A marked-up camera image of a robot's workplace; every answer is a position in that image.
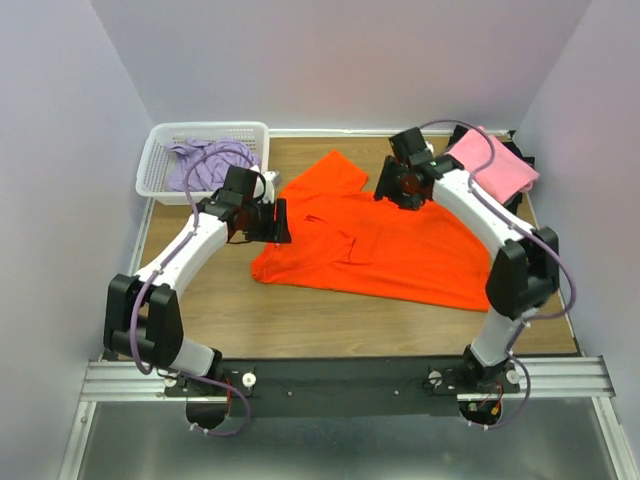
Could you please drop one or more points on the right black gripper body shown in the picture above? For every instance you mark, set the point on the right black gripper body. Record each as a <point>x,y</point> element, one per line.
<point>399,185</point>

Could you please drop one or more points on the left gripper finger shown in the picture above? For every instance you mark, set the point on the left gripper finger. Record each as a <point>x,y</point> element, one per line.
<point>281,229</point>
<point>261,235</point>

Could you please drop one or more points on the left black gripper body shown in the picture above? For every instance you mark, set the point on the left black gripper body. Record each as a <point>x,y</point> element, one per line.
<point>261,215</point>

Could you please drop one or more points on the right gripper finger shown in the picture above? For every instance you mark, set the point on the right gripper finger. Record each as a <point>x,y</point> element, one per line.
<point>386,185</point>
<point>412,202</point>

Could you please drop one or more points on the orange t-shirt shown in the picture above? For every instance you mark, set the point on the orange t-shirt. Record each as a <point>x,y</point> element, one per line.
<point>344,240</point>

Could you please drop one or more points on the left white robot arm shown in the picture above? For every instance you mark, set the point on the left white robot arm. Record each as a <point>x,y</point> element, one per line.
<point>143,318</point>

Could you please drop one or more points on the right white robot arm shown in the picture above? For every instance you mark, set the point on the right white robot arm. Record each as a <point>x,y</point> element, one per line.
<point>524,269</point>

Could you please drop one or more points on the purple t-shirt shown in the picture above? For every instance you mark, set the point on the purple t-shirt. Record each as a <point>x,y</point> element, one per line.
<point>210,161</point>

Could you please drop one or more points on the pink folded t-shirt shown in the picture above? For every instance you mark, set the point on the pink folded t-shirt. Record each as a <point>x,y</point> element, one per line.
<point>505,165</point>

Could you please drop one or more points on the white plastic basket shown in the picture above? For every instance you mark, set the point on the white plastic basket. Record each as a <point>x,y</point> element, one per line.
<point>157,163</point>

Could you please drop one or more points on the black folded t-shirt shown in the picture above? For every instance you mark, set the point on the black folded t-shirt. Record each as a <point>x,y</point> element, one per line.
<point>520,152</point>

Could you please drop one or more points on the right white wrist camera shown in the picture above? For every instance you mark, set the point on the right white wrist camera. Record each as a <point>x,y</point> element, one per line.
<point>430,147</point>

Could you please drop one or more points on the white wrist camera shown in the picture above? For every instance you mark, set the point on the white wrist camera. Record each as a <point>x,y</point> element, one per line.
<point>430,147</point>
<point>266,186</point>

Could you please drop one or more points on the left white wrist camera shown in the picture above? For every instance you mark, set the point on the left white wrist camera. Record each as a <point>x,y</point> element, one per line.
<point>266,186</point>

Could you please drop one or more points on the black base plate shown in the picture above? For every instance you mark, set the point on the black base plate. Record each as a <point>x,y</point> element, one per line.
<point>348,387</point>

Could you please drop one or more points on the aluminium frame rail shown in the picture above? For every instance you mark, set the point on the aluminium frame rail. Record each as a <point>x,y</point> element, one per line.
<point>561,425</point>

